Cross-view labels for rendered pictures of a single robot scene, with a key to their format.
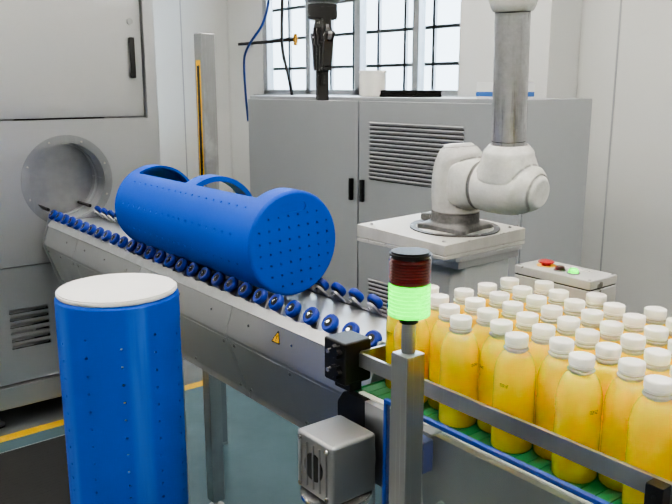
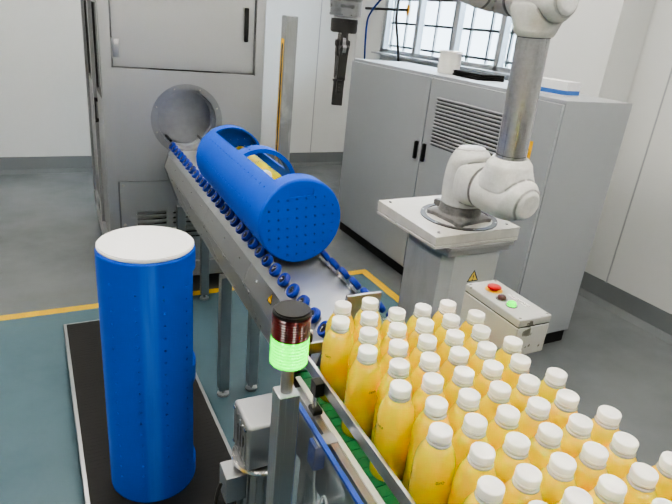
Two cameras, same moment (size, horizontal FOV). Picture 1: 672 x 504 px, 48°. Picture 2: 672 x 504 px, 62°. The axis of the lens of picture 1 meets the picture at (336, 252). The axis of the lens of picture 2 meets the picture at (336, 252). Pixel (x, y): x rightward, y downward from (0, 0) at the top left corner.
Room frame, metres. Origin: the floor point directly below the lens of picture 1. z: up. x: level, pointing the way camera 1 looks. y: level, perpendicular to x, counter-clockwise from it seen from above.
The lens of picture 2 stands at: (0.34, -0.31, 1.68)
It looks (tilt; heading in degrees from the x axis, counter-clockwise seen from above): 22 degrees down; 11
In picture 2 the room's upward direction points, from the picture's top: 6 degrees clockwise
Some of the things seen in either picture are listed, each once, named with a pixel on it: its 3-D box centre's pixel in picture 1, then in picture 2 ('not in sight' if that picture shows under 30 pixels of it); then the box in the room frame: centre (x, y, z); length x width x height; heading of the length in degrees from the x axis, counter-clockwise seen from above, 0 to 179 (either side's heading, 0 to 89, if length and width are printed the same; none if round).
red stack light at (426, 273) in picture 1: (409, 270); (291, 324); (1.10, -0.11, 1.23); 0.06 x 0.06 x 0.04
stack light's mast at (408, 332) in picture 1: (409, 302); (289, 350); (1.10, -0.11, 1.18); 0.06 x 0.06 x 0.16
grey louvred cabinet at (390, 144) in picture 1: (390, 225); (444, 182); (4.27, -0.31, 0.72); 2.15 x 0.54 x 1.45; 40
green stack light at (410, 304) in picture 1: (409, 298); (289, 348); (1.10, -0.11, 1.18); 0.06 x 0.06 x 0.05
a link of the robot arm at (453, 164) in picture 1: (459, 176); (468, 175); (2.41, -0.39, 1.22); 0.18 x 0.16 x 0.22; 41
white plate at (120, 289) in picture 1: (117, 289); (146, 243); (1.73, 0.52, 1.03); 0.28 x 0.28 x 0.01
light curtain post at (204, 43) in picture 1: (211, 250); (279, 193); (3.00, 0.51, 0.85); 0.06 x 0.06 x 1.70; 38
